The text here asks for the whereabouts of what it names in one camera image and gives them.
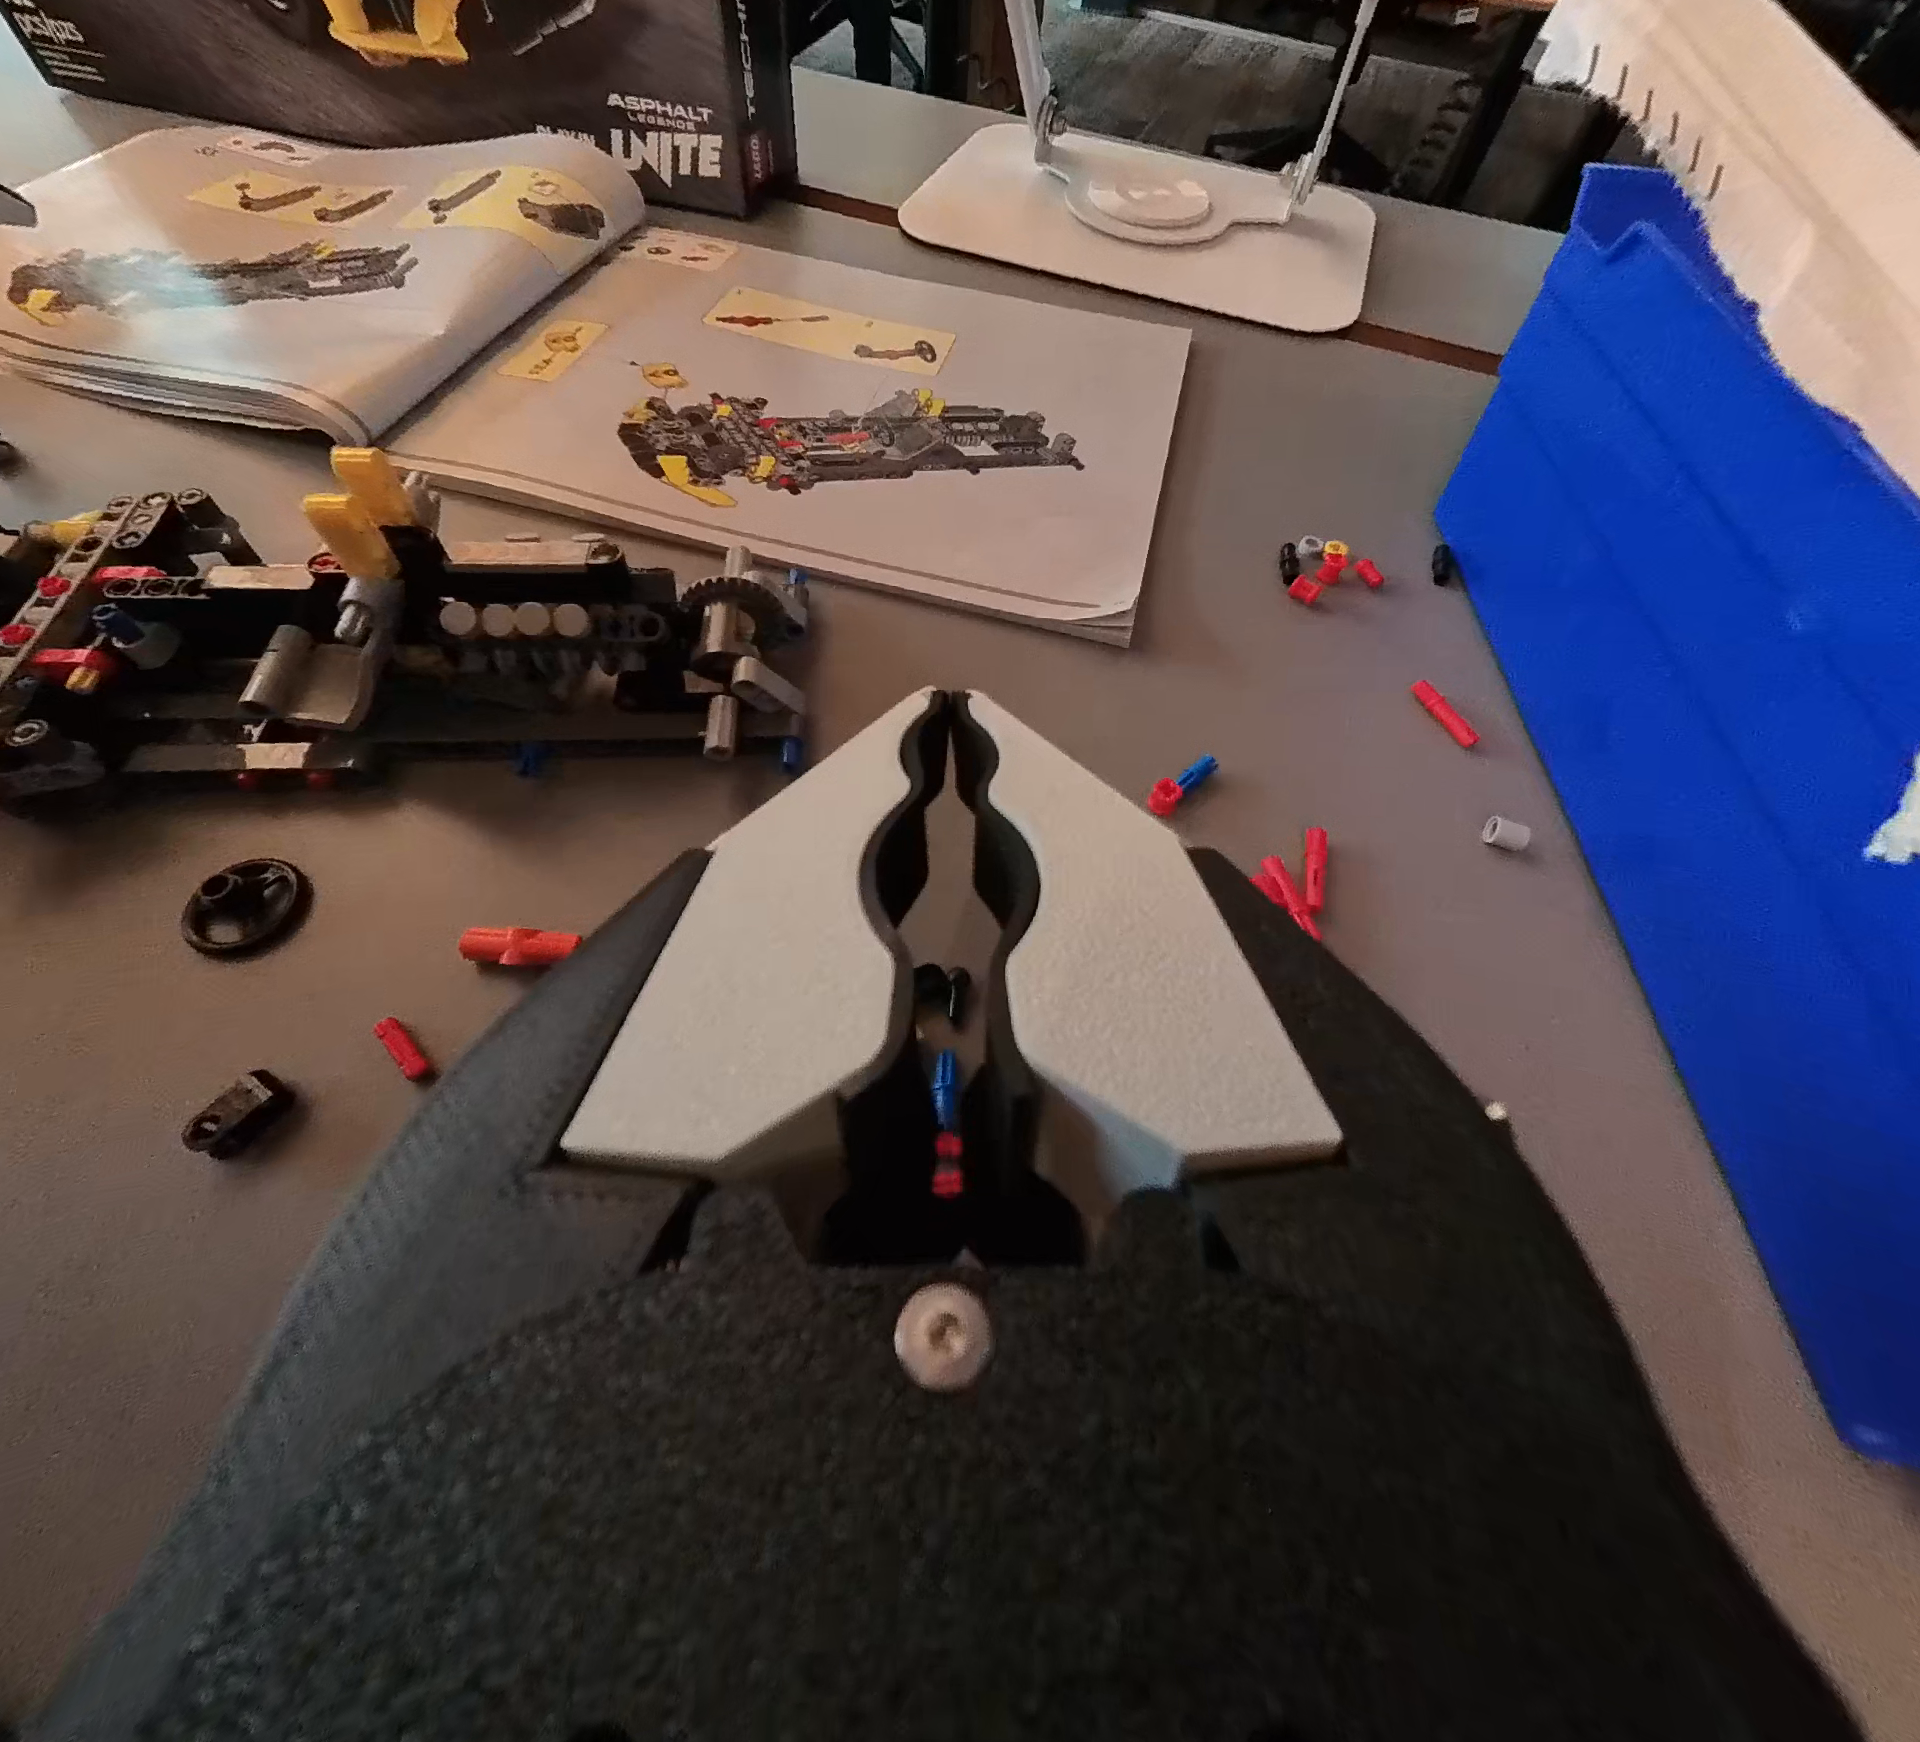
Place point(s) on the white adjustable stand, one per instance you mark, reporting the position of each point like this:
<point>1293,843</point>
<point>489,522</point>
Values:
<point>1140,256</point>

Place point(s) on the black lego connector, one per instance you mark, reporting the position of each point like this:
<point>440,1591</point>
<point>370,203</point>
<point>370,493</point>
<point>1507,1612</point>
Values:
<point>247,1104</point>
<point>937,984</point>

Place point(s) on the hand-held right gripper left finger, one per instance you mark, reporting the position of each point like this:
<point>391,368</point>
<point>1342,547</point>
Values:
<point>735,1007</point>

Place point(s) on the black lego steering wheel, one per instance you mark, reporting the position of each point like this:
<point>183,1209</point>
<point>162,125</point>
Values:
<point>228,889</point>

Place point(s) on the lego car chassis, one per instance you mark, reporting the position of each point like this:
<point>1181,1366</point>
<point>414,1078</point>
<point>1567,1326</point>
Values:
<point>450,616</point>

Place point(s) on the grey lego bush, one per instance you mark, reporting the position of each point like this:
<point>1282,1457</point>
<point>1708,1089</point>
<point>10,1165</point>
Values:
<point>1506,833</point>

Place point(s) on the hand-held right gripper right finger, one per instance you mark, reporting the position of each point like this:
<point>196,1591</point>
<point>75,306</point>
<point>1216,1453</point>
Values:
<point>1171,1007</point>

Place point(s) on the red lego axle pin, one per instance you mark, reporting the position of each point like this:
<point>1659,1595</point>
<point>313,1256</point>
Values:
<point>519,948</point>

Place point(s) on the lego instruction booklet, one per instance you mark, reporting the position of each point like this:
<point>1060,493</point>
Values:
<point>976,496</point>

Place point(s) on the small mixed lego piece cluster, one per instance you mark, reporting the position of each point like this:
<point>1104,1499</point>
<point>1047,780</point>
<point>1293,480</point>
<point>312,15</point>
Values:
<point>1302,590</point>

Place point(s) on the blue plastic bin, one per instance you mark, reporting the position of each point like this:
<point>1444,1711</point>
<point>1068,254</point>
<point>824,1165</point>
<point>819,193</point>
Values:
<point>1681,723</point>

